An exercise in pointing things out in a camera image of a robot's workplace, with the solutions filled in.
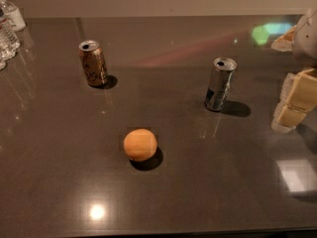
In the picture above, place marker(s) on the silver redbull can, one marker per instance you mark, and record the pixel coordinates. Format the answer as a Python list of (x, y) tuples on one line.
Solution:
[(219, 84)]

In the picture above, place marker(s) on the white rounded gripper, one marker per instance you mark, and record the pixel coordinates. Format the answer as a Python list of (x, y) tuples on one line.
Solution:
[(306, 43)]

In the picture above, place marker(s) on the orange fruit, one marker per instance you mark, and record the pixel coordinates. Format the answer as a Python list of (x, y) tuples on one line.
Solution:
[(140, 145)]

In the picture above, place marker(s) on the white-label plastic bottle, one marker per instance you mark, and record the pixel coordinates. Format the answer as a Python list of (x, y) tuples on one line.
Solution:
[(12, 12)]

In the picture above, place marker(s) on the clear plastic water bottle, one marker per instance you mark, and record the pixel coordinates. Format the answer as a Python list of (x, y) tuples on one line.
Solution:
[(9, 42)]

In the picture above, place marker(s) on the gold brown soda can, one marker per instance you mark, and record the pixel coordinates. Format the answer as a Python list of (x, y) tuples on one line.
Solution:
[(93, 63)]

